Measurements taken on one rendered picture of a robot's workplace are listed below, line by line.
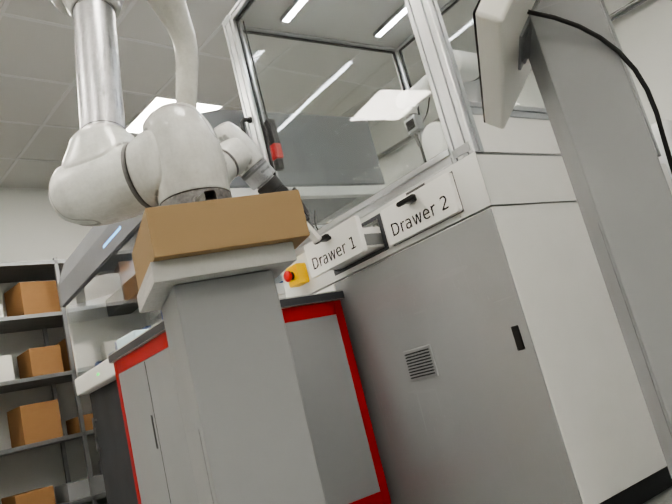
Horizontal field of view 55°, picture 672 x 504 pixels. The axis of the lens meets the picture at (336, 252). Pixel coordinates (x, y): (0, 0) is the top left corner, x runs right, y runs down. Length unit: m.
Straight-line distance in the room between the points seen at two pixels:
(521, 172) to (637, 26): 3.44
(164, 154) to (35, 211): 4.95
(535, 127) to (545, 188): 0.19
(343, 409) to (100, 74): 1.15
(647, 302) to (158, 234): 0.84
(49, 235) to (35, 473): 2.00
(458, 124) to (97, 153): 0.88
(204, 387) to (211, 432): 0.08
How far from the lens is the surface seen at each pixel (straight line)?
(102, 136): 1.52
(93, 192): 1.47
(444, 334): 1.81
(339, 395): 2.03
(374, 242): 1.93
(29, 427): 5.39
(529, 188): 1.80
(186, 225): 1.23
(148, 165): 1.41
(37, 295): 5.58
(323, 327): 2.04
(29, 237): 6.20
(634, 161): 1.20
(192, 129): 1.40
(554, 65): 1.25
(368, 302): 2.03
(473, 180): 1.70
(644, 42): 5.12
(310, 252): 2.09
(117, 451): 3.96
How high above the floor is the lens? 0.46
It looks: 12 degrees up
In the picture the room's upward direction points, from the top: 14 degrees counter-clockwise
